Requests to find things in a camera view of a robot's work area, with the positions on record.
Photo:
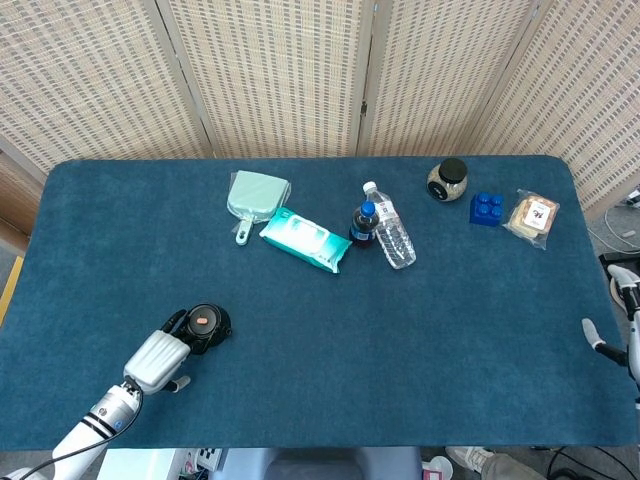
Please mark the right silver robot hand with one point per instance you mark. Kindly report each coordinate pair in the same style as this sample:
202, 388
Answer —
622, 325

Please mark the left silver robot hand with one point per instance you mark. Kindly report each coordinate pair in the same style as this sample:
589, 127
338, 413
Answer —
160, 357

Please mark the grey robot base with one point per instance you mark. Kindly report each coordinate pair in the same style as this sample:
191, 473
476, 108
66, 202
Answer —
330, 464

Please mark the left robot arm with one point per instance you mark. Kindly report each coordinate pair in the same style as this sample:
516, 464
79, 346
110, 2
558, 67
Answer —
80, 435

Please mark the light green dustpan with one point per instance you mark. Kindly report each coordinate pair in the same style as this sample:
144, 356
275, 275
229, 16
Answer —
256, 200

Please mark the white power strip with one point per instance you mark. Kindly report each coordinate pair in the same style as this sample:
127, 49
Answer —
209, 457

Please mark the packaged biscuits in clear bag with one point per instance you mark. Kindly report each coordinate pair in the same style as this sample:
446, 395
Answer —
532, 216

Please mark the blue toy building block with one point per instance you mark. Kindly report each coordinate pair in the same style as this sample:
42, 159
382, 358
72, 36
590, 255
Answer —
486, 210

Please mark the teal wet wipes pack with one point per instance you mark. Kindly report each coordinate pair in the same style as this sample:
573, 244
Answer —
304, 239

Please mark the white sneaker with grey trouser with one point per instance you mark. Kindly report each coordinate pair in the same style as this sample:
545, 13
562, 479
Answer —
495, 462

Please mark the blue table cloth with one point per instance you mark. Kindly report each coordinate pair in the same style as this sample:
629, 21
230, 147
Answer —
350, 320

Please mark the round glass jar black lid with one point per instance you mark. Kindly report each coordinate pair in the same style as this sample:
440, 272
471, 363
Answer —
447, 180

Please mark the dark soda bottle blue cap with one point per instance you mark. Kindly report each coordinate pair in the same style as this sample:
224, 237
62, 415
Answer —
363, 227

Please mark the clear water bottle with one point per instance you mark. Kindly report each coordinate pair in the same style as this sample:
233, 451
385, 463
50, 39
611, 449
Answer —
392, 227

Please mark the woven folding screen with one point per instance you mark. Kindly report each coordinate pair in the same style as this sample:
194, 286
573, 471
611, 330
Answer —
320, 75

